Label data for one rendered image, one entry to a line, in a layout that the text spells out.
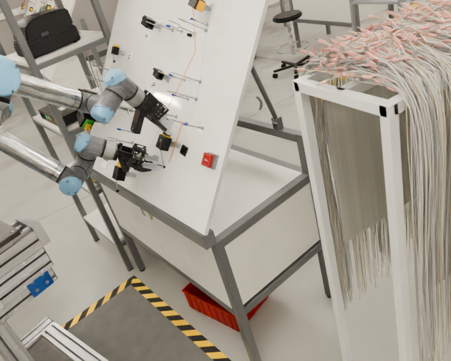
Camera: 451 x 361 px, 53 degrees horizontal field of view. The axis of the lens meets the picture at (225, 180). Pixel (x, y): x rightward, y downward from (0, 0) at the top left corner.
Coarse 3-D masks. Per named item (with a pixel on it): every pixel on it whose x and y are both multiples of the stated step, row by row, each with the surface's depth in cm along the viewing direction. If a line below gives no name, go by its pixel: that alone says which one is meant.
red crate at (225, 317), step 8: (184, 288) 259; (192, 288) 264; (192, 296) 253; (200, 296) 270; (192, 304) 261; (200, 304) 253; (208, 304) 247; (216, 304) 261; (208, 312) 252; (216, 312) 246; (224, 312) 239; (248, 312) 244; (224, 320) 244; (232, 320) 238; (248, 320) 246; (232, 328) 244
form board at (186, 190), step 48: (144, 0) 227; (240, 0) 173; (144, 48) 222; (192, 48) 192; (240, 48) 170; (192, 96) 189; (240, 96) 167; (144, 144) 213; (192, 144) 185; (144, 192) 208; (192, 192) 182
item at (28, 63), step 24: (0, 0) 218; (96, 0) 246; (0, 48) 272; (24, 48) 230; (72, 48) 248; (48, 144) 305; (72, 144) 259; (96, 192) 276; (96, 216) 331; (96, 240) 347; (120, 240) 300
